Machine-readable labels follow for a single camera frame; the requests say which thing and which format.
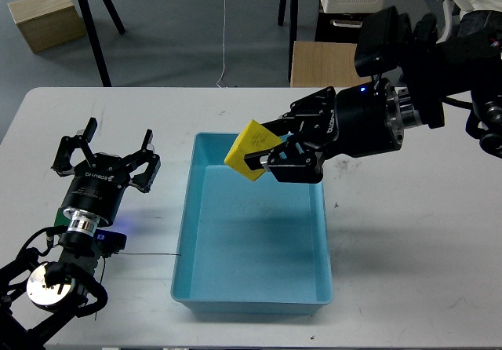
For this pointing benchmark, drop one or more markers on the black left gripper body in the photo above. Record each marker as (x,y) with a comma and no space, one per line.
(99,189)

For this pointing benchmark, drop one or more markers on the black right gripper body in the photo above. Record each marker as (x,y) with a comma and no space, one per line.
(354,121)

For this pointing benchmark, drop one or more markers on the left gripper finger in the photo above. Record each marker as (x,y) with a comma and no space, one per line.
(140,168)
(62,162)

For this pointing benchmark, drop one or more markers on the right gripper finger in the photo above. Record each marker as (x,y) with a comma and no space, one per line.
(288,125)
(292,161)

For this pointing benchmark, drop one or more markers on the yellow block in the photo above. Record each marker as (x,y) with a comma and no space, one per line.
(253,138)

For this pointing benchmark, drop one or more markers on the green block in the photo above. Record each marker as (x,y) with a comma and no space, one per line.
(61,219)

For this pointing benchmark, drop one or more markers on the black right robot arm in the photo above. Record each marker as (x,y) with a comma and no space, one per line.
(410,75)

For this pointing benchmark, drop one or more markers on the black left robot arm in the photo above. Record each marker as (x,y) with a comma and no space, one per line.
(38,297)

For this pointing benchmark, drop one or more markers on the wooden box centre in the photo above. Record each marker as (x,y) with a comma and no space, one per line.
(322,64)

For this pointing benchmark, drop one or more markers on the blue plastic box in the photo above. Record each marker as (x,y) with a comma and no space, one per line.
(249,246)

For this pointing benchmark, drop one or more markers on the black drawer box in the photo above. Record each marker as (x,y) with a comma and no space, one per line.
(339,27)

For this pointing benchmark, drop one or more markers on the light wooden box left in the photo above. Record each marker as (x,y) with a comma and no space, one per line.
(47,23)

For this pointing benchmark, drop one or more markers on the white office chair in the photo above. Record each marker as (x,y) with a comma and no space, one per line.
(448,10)

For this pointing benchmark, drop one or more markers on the seated person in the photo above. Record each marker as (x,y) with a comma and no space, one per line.
(484,14)

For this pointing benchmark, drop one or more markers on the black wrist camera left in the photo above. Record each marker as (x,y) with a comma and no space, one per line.
(110,242)

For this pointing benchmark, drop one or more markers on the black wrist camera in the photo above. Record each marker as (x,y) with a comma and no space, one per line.
(381,41)
(110,242)

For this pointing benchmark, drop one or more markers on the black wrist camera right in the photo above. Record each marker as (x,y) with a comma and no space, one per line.
(381,41)

